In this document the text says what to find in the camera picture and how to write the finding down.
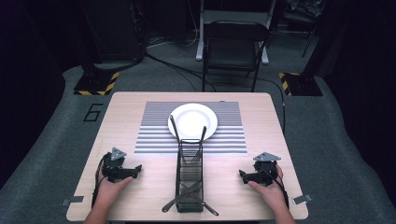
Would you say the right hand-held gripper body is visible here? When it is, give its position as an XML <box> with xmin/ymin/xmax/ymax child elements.
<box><xmin>252</xmin><ymin>151</ymin><xmax>282</xmax><ymax>187</ymax></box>

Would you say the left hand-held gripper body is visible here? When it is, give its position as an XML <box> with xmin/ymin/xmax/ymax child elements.
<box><xmin>101</xmin><ymin>147</ymin><xmax>128</xmax><ymax>184</ymax></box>

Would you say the steel table knife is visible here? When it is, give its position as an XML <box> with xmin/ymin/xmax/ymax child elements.
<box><xmin>161</xmin><ymin>182</ymin><xmax>203</xmax><ymax>214</ymax></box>

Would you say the black wire cutlery rack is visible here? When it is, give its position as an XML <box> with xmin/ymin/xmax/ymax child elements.
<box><xmin>175</xmin><ymin>138</ymin><xmax>205</xmax><ymax>214</ymax></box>

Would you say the steel fork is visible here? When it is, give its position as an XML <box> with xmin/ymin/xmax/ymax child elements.
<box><xmin>193</xmin><ymin>125</ymin><xmax>207</xmax><ymax>161</ymax></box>

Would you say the person's right hand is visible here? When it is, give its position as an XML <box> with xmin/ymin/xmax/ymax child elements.
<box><xmin>247</xmin><ymin>164</ymin><xmax>289</xmax><ymax>211</ymax></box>

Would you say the person's left hand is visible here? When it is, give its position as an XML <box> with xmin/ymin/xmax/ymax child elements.
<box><xmin>95</xmin><ymin>174</ymin><xmax>134</xmax><ymax>210</ymax></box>

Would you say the striped woven placemat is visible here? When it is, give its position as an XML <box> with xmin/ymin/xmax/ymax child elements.
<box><xmin>134</xmin><ymin>101</ymin><xmax>248</xmax><ymax>155</ymax></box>

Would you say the grey tape strip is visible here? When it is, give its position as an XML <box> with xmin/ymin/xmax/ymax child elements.
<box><xmin>291</xmin><ymin>193</ymin><xmax>314</xmax><ymax>205</ymax></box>
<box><xmin>61</xmin><ymin>195</ymin><xmax>85</xmax><ymax>207</ymax></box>

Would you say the steel cutlery piece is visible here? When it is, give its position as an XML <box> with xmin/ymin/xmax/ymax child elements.
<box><xmin>178</xmin><ymin>185</ymin><xmax>219</xmax><ymax>217</ymax></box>
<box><xmin>169</xmin><ymin>114</ymin><xmax>187</xmax><ymax>162</ymax></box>

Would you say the white deep plate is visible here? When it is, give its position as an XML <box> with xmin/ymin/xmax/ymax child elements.
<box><xmin>167</xmin><ymin>103</ymin><xmax>219</xmax><ymax>142</ymax></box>

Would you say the black hazard-striped stand base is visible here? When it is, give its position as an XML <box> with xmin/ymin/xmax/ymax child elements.
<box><xmin>278</xmin><ymin>71</ymin><xmax>324</xmax><ymax>97</ymax></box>
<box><xmin>73</xmin><ymin>71</ymin><xmax>120</xmax><ymax>97</ymax></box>

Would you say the black folding chair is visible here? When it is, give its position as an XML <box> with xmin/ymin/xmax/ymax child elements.
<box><xmin>195</xmin><ymin>0</ymin><xmax>277</xmax><ymax>65</ymax></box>
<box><xmin>202</xmin><ymin>20</ymin><xmax>273</xmax><ymax>93</ymax></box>

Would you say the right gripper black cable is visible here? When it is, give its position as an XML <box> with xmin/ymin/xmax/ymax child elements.
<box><xmin>274</xmin><ymin>172</ymin><xmax>290</xmax><ymax>209</ymax></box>

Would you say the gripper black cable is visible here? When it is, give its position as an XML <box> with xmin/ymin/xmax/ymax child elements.
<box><xmin>274</xmin><ymin>172</ymin><xmax>290</xmax><ymax>209</ymax></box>
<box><xmin>91</xmin><ymin>153</ymin><xmax>110</xmax><ymax>209</ymax></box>

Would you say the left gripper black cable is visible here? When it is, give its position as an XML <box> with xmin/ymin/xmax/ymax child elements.
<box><xmin>91</xmin><ymin>153</ymin><xmax>110</xmax><ymax>209</ymax></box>

